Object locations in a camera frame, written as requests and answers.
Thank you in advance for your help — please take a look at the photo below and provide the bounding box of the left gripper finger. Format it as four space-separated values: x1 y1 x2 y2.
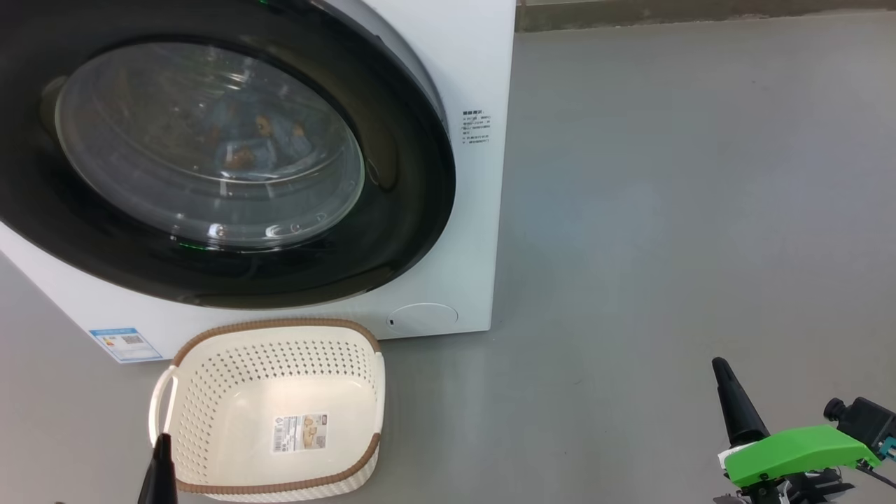
138 433 180 504

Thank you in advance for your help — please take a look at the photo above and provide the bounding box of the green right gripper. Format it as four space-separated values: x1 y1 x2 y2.
711 357 882 488

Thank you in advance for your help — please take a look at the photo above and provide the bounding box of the blue cartoon print garment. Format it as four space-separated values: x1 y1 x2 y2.
209 105 317 177

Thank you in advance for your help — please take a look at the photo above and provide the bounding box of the black round washing machine door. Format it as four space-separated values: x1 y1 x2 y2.
0 0 458 311

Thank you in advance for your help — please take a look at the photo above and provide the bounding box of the stainless steel washing machine drum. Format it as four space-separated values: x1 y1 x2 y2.
55 42 365 247

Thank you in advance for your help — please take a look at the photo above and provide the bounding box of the white front-load washing machine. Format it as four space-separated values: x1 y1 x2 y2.
0 0 517 365

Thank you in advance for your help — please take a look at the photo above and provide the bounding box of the white perforated laundry basket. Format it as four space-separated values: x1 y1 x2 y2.
147 318 386 504

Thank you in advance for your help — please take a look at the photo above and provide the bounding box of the blue energy label sticker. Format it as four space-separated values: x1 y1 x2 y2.
88 325 164 364

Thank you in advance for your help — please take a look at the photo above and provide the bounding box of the paper label in basket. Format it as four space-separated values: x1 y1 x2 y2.
271 412 329 454

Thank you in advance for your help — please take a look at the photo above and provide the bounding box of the round white filter cover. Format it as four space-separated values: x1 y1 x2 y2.
386 302 460 336

